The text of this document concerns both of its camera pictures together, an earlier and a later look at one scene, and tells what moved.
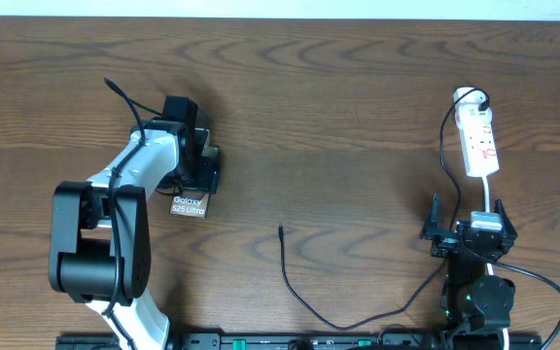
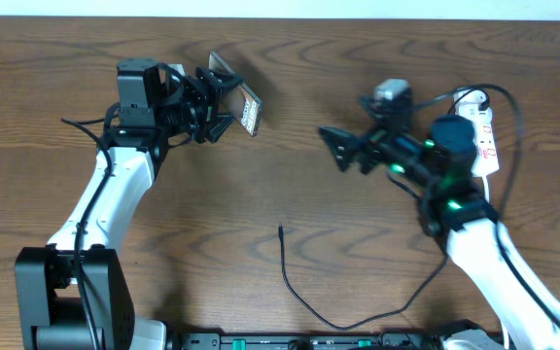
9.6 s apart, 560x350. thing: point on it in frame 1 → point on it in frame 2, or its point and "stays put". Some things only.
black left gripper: [208, 180] → [208, 102]
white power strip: [473, 115] stays put
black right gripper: [431, 231] → [371, 141]
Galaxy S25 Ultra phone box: [192, 203] → [240, 100]
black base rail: [308, 341] stays put
